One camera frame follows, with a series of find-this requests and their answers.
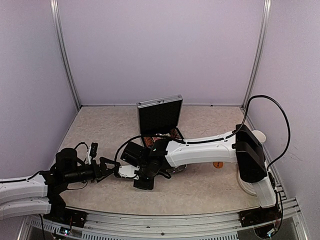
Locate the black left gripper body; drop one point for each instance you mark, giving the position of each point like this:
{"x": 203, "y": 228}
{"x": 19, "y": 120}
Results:
{"x": 76, "y": 176}

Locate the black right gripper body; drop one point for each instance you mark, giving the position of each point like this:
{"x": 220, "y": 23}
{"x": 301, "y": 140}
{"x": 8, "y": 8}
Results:
{"x": 146, "y": 171}

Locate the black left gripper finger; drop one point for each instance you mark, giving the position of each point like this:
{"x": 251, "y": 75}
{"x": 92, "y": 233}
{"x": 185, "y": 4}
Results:
{"x": 108, "y": 173}
{"x": 104, "y": 160}

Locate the aluminium poker chip case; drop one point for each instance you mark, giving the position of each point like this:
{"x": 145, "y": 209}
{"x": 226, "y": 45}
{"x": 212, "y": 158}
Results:
{"x": 158, "y": 117}

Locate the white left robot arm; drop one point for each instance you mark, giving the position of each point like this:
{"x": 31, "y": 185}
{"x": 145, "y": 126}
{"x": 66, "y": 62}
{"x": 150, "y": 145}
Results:
{"x": 40, "y": 193}

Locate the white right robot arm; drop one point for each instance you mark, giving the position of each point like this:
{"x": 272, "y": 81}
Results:
{"x": 239, "y": 146}

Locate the dark red chip row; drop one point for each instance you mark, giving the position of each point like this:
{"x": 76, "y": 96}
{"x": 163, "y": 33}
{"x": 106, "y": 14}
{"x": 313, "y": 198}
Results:
{"x": 175, "y": 134}

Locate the orange round button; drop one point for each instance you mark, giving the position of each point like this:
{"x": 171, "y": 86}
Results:
{"x": 218, "y": 165}

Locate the grey striped plate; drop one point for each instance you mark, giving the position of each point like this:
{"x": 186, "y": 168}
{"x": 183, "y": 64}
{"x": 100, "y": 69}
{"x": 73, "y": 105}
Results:
{"x": 246, "y": 186}

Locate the light blue mug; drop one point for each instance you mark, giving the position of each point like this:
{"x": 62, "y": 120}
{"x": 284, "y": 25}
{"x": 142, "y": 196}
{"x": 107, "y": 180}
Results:
{"x": 260, "y": 136}

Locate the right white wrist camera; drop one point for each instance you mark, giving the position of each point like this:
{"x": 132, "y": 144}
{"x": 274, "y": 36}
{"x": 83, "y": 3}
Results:
{"x": 129, "y": 172}

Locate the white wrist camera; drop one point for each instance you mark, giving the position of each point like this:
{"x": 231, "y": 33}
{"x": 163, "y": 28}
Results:
{"x": 129, "y": 172}
{"x": 92, "y": 152}

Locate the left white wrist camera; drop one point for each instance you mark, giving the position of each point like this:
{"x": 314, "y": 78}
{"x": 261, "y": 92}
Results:
{"x": 92, "y": 152}

